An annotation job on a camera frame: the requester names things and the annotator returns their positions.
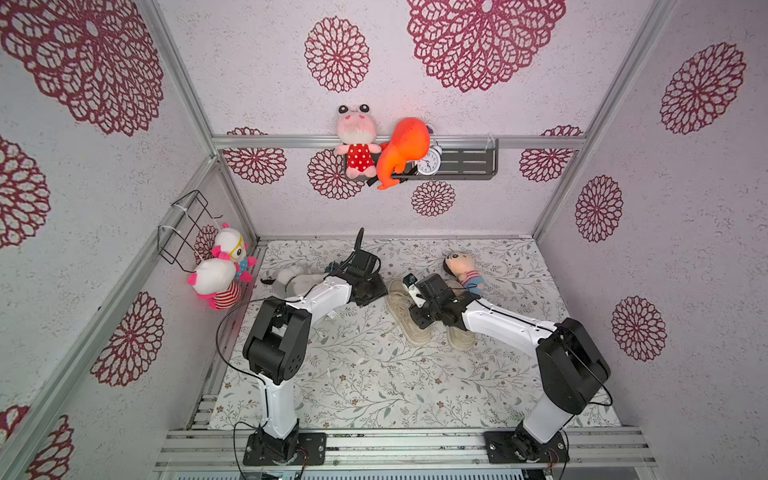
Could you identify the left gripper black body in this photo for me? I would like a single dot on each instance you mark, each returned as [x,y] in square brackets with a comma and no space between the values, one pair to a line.
[376,289]

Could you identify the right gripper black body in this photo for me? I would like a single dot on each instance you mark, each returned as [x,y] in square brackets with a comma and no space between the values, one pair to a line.
[422,293]

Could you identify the beige lace sneaker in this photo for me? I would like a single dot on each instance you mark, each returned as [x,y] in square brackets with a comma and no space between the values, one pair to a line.
[459,339]
[399,302]

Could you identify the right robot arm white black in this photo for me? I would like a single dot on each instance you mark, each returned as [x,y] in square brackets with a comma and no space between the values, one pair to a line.
[572,369]

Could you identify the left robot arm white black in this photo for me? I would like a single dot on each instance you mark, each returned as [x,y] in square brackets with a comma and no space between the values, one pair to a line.
[276,345]

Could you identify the doll plush striped shirt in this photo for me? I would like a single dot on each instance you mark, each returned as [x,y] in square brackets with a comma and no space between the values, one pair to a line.
[462,267]

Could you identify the white fluffy plush dog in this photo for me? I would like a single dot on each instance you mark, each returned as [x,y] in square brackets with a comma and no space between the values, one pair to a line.
[293,281]

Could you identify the white alarm clock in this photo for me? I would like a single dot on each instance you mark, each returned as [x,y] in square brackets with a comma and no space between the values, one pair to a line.
[430,164]

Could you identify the white plush yellow glasses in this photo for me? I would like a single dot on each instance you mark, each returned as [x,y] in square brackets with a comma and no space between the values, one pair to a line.
[230,245]

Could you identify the orange plush toy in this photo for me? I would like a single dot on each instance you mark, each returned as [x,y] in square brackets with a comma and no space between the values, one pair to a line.
[410,141]

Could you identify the pink frog plush red dress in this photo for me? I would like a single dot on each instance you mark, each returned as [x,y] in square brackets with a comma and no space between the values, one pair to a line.
[357,133]

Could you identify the white plush red striped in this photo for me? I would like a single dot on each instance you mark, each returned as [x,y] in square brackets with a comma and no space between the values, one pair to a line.
[214,281]

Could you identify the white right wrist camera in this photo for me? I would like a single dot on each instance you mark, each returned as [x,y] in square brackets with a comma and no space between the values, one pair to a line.
[410,283]

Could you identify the grey metal wall shelf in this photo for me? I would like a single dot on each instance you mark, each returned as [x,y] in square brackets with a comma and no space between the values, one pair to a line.
[468,161]

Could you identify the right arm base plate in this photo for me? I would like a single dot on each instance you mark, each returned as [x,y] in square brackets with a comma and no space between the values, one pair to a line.
[507,447]

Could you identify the black wire wall basket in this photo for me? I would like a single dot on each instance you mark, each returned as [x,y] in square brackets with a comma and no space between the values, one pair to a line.
[187,241]

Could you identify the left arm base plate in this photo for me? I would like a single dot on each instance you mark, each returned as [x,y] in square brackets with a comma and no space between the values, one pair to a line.
[285,449]

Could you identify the aluminium front rail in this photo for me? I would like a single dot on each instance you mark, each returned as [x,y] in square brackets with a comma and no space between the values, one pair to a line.
[357,449]

